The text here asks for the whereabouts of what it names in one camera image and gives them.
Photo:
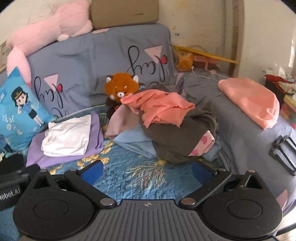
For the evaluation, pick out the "printed beige box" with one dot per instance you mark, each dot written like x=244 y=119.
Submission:
x=2 y=58

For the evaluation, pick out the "pink plush toy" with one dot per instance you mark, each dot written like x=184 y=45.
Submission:
x=57 y=25

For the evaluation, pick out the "black folding stand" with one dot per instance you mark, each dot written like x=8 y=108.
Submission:
x=276 y=148

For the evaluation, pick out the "purple folded garment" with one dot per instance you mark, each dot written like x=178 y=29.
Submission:
x=57 y=161

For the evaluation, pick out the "reddish woven basket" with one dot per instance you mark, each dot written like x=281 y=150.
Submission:
x=205 y=60

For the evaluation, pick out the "red panda plush toy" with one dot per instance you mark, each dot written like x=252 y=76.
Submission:
x=120 y=84

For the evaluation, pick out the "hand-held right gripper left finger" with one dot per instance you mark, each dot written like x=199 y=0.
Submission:
x=92 y=172

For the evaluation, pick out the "black garment white trim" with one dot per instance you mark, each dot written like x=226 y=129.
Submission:
x=11 y=164

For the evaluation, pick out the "pink heart-print garment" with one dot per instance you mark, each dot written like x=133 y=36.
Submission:
x=203 y=143

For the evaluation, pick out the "grey printed sofa cover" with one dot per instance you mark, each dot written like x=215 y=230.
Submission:
x=92 y=69

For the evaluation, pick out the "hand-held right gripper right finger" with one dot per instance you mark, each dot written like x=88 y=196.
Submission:
x=203 y=172

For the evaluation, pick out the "tan headrest cushion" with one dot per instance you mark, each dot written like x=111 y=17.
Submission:
x=124 y=14

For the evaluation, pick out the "light blue garment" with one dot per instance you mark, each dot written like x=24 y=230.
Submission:
x=134 y=141

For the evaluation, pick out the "white tissue paper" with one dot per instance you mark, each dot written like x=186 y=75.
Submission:
x=277 y=69

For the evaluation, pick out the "red cloth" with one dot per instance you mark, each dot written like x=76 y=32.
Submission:
x=275 y=78

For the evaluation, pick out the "orange plastic bag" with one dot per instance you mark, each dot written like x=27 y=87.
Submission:
x=183 y=61

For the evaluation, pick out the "yellow wooden stick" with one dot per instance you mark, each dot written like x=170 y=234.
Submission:
x=222 y=59

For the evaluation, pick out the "salmon pink towel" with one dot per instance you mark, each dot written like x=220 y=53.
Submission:
x=252 y=99

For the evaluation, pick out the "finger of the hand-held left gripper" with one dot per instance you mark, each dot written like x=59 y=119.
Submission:
x=25 y=173

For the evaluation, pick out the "blue quilted floral blanket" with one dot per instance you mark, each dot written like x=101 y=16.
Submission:
x=129 y=176

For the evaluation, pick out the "salmon pink garment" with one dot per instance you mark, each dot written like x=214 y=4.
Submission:
x=161 y=106

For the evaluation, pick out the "black storage box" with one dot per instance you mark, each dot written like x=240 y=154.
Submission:
x=272 y=92

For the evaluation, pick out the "dusty pink garment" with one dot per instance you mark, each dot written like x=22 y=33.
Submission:
x=122 y=122

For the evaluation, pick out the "dark grey garment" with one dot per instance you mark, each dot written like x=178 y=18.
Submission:
x=175 y=136

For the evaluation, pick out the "blue cartoon pillow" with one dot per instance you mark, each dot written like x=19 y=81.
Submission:
x=20 y=111

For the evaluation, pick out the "white shirt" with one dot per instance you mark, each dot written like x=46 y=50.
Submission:
x=69 y=136

